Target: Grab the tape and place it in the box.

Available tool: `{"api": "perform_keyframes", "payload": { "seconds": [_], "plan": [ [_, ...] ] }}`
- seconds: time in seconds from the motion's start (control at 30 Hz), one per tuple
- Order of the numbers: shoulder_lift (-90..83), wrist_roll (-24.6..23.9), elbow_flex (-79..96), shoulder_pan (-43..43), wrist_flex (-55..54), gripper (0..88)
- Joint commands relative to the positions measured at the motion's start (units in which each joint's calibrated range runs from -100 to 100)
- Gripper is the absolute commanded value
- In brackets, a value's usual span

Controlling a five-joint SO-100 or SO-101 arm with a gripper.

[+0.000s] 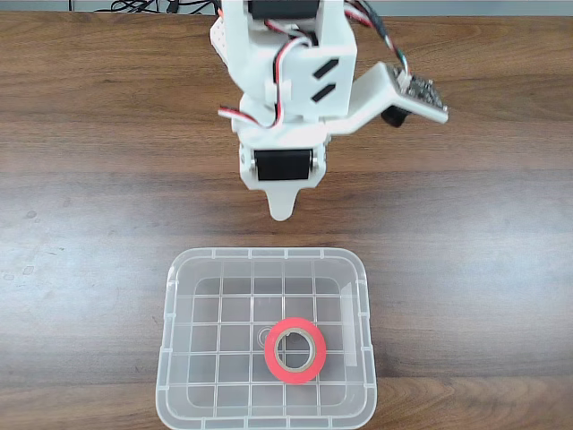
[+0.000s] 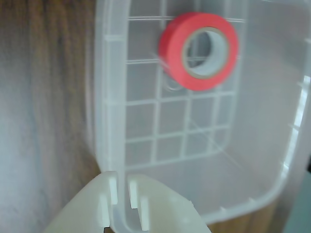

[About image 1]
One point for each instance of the clear plastic box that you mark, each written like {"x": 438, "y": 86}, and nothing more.
{"x": 233, "y": 340}

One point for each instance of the red tape roll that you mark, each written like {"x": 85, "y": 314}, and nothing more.
{"x": 295, "y": 374}

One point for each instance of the wrist camera on white mount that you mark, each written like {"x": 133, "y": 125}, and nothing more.
{"x": 421, "y": 92}

